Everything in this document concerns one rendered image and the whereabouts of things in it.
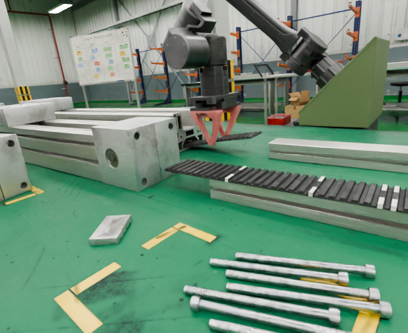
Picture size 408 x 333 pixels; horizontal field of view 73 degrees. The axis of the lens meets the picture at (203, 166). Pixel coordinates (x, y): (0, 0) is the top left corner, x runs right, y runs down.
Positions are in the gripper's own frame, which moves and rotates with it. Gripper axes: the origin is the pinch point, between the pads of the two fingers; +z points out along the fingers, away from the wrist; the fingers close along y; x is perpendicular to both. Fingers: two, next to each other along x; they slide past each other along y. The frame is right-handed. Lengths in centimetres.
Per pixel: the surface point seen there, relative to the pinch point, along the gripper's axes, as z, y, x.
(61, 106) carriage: -7, -1, -65
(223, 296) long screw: 2.4, 35.2, 23.3
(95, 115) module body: -5.4, 5.1, -35.8
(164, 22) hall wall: -222, -812, -754
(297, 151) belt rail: 0.9, 2.0, 17.5
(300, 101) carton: 45, -481, -136
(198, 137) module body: 1.1, -4.6, -8.9
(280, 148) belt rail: 0.5, 2.0, 14.5
